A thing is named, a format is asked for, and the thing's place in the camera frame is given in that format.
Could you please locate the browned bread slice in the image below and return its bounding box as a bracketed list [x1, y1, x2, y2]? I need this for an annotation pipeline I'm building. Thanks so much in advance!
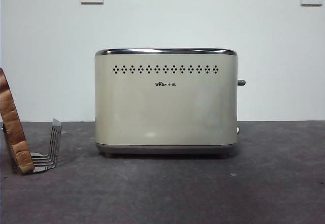
[0, 68, 35, 175]

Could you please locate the cream two-slot toaster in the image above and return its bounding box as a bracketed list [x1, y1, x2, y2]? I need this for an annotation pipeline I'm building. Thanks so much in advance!
[94, 47, 239, 158]

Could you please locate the steel wire toast rack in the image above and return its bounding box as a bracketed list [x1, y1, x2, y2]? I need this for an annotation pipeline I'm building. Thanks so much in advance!
[1, 118, 63, 176]

